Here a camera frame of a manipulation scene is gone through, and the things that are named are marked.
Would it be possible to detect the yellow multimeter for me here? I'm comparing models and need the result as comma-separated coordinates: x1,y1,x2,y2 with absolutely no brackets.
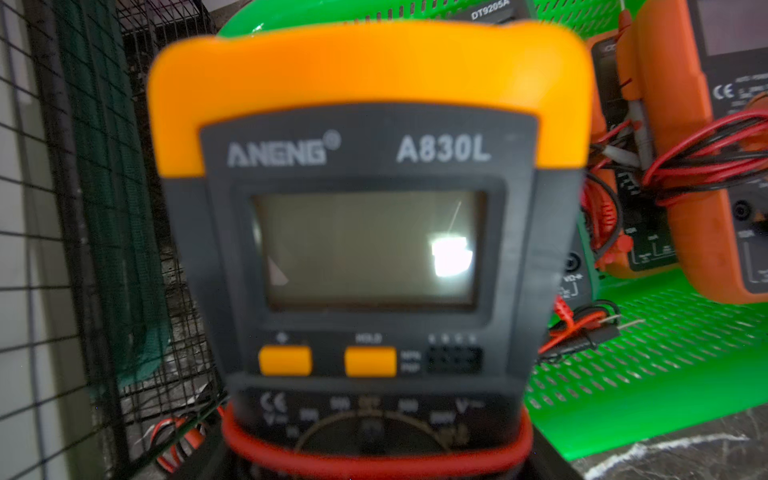
148,21,594,479

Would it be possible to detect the orange Victor multimeter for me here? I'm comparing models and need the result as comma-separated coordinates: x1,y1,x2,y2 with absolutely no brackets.
587,30,678,279

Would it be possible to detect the dark multimeter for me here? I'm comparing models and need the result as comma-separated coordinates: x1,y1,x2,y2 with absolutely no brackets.
448,0,537,25

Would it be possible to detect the green multimeter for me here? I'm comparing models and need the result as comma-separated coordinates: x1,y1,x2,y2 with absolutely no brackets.
537,218,645,365

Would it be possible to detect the green plastic basket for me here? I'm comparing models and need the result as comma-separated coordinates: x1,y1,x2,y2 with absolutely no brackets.
219,1,767,460

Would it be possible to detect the black wire mesh rack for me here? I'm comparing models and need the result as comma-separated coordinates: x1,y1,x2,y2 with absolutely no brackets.
1,1,225,479

